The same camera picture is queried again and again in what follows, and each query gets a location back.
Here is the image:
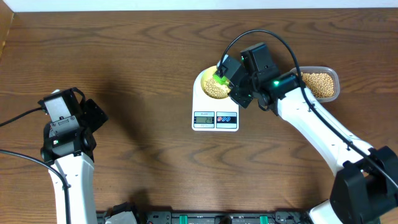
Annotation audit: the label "green plastic measuring scoop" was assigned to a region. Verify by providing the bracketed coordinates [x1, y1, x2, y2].
[213, 73, 229, 86]

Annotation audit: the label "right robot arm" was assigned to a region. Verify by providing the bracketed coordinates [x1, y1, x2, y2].
[224, 66, 397, 223]

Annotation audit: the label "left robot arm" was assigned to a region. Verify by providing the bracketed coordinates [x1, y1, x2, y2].
[41, 92, 108, 223]

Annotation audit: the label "soybeans in yellow bowl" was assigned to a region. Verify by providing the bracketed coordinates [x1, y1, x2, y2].
[203, 78, 231, 99]

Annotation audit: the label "yellow plastic bowl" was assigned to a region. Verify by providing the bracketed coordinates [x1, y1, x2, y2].
[200, 65, 231, 99]

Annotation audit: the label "white digital kitchen scale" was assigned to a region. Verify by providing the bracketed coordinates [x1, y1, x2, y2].
[192, 70, 239, 132]

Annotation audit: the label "pile of dried soybeans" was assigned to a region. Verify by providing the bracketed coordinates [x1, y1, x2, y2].
[302, 73, 335, 98]

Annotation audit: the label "clear plastic bean container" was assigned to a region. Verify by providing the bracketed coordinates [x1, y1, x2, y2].
[300, 66, 340, 103]

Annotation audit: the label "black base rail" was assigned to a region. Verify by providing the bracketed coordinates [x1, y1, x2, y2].
[96, 202, 312, 224]

